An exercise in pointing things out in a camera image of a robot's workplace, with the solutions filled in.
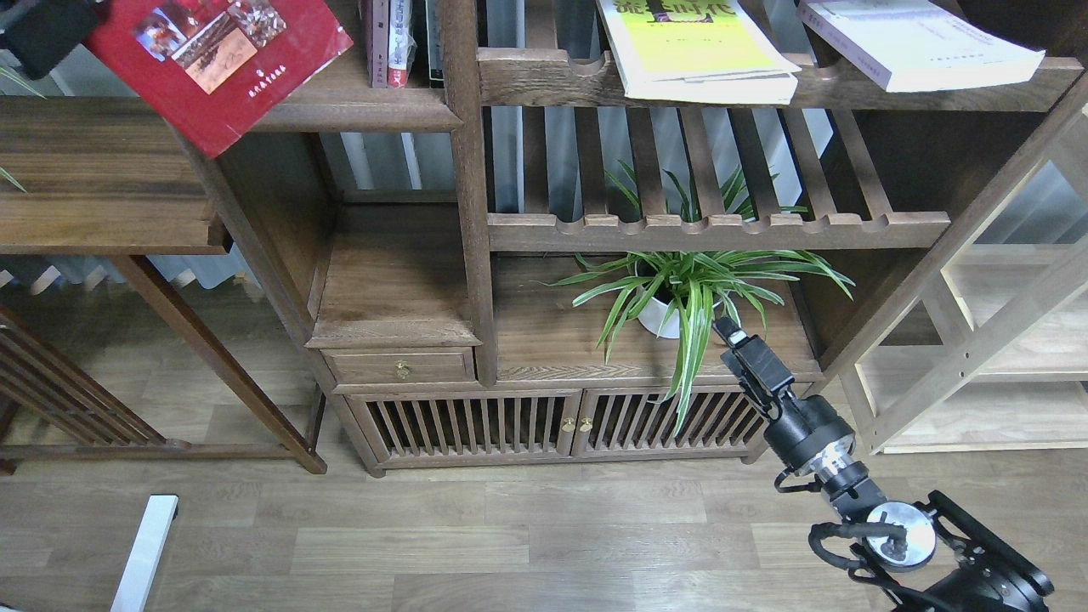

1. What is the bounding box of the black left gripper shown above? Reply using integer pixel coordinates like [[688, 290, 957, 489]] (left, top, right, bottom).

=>
[[1, 1, 106, 81]]

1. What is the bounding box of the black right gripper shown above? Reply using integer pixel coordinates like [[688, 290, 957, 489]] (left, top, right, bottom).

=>
[[712, 316, 854, 477]]

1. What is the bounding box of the red cover book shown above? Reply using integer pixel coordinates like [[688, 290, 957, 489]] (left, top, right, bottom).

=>
[[85, 1, 351, 156]]

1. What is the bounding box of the white lavender book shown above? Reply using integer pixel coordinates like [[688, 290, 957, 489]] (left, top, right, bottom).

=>
[[798, 1, 1046, 93]]

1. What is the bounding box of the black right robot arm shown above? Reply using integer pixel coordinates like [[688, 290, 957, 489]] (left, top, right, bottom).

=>
[[714, 317, 1054, 611]]

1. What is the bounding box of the light wooden shelf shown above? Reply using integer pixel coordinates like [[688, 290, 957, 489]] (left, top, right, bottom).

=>
[[841, 110, 1087, 453]]

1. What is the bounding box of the green spider plant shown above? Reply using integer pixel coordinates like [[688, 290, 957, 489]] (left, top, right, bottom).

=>
[[534, 160, 858, 438]]

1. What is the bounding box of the white plant pot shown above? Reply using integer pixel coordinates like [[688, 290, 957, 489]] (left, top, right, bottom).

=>
[[632, 254, 729, 344]]

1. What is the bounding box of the right slatted cabinet door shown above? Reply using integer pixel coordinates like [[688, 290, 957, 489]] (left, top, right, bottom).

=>
[[571, 385, 767, 462]]

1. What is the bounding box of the slatted cabinet door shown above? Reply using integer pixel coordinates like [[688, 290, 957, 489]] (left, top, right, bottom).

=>
[[347, 388, 582, 468], [571, 385, 767, 462]]

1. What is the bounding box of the left slatted cabinet door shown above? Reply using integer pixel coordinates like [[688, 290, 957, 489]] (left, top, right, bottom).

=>
[[347, 388, 582, 468]]

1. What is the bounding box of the dark wooden bookshelf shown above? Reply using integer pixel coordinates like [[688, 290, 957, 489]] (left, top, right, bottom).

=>
[[180, 1, 1085, 477]]

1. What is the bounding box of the yellow cover book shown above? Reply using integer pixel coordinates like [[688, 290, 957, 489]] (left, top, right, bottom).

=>
[[596, 1, 800, 105]]

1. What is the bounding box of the dark slatted wooden chair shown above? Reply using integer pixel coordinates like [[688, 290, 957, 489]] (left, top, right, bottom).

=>
[[1, 309, 188, 475]]

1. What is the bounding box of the red white upright book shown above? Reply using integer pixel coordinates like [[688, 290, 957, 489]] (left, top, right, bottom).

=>
[[386, 0, 417, 88]]

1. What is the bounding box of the dark upright book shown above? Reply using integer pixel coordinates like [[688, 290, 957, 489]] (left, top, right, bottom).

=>
[[424, 0, 445, 88]]

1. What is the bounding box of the white stand leg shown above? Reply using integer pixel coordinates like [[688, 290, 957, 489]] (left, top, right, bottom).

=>
[[110, 495, 180, 611]]

